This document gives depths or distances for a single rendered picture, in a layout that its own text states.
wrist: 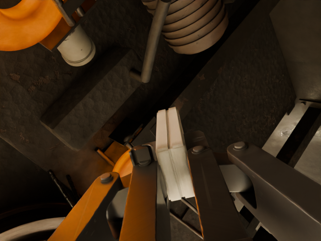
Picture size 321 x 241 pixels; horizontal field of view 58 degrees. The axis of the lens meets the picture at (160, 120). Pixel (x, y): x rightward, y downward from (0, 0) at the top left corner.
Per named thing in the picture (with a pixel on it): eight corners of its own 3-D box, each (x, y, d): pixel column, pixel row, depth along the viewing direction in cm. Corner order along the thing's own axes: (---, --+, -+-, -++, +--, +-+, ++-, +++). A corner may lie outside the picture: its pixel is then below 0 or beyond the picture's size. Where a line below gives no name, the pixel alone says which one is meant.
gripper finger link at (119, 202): (167, 211, 13) (104, 224, 13) (165, 161, 18) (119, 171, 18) (159, 182, 13) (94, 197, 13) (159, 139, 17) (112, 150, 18)
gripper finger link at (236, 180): (191, 174, 13) (259, 159, 12) (182, 133, 17) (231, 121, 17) (197, 203, 13) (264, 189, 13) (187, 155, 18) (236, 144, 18)
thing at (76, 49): (79, 32, 53) (57, 56, 52) (56, -3, 45) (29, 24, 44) (102, 48, 52) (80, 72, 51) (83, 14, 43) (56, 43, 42)
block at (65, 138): (128, 69, 73) (60, 141, 67) (109, 44, 69) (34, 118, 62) (153, 73, 65) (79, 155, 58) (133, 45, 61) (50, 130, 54)
